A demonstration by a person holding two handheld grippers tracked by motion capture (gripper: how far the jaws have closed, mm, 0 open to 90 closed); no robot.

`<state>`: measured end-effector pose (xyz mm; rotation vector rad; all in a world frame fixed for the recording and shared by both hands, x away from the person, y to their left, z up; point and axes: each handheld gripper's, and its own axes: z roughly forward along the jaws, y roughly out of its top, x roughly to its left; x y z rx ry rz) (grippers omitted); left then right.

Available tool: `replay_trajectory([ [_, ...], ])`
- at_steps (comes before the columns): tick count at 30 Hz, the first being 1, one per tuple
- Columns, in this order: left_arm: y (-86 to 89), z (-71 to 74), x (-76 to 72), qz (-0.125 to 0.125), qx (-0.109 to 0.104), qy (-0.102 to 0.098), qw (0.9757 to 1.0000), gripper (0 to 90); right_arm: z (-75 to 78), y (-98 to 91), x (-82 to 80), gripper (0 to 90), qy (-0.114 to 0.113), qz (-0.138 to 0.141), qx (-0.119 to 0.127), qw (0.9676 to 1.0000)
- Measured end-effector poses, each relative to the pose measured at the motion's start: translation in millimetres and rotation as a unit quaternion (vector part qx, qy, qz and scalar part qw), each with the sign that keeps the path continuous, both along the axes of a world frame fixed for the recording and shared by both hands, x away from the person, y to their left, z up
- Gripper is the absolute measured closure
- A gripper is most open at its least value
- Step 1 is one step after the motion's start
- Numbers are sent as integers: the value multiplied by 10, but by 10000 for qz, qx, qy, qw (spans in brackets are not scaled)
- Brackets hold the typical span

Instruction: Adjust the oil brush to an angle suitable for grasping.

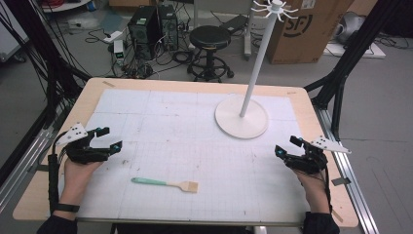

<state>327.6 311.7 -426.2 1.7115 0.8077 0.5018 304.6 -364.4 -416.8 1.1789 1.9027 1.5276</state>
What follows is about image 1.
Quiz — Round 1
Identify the black metal frame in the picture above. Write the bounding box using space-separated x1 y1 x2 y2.
0 0 94 186
303 0 410 142

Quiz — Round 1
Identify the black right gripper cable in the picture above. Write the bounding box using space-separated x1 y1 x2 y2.
305 160 334 215

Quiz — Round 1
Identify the white power strip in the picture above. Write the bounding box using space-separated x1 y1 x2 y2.
102 29 125 45

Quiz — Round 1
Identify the white grid mat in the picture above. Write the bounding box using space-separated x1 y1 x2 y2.
56 89 312 224

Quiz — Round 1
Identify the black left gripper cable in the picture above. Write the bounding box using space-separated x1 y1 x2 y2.
47 130 71 215

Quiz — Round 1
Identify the person's right hand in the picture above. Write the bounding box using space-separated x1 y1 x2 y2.
293 167 329 199

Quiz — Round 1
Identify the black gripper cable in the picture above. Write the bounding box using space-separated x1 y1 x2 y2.
305 160 334 215
47 130 71 215

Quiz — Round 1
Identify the white rack stand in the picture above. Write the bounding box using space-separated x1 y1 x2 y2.
214 0 300 140

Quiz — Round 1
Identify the aluminium rail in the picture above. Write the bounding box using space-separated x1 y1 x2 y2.
0 126 56 214
313 105 380 234

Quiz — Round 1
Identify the black wristband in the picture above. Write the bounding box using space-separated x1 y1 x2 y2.
54 202 81 214

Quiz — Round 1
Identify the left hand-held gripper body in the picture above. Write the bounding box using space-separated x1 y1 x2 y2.
55 122 110 165

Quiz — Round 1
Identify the small green lit device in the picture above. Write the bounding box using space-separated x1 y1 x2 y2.
112 39 126 66

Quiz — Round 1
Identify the brown cardboard box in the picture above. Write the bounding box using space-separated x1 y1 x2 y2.
266 0 356 65

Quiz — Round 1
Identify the black computer tower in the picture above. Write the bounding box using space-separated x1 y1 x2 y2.
157 3 180 52
127 5 160 61

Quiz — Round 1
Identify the teal handled spatula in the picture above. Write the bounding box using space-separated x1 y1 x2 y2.
131 176 200 194

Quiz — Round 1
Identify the person's left hand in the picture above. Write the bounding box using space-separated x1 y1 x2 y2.
63 155 104 197

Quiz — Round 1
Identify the black round stool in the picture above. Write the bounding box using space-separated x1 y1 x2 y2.
186 24 236 83

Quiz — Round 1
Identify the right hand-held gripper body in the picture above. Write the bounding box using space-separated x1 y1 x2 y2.
282 135 353 176

